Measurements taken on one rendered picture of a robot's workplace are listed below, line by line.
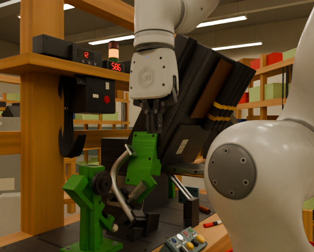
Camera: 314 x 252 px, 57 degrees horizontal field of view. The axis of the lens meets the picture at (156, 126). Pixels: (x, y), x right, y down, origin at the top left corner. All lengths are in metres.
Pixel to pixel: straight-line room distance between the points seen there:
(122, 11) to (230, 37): 9.16
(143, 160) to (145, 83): 0.56
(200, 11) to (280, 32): 9.75
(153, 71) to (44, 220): 0.85
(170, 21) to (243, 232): 0.42
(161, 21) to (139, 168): 0.65
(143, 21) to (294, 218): 0.44
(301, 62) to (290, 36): 9.93
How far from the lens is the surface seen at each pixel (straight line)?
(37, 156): 1.21
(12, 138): 1.25
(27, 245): 1.12
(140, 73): 0.61
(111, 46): 1.56
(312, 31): 0.40
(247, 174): 0.33
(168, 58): 0.59
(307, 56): 0.40
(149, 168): 1.09
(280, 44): 10.29
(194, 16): 0.68
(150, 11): 0.61
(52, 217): 1.29
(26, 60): 1.08
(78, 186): 0.89
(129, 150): 1.11
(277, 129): 0.37
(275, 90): 4.23
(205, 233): 1.16
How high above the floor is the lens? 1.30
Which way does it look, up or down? level
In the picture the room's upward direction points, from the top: straight up
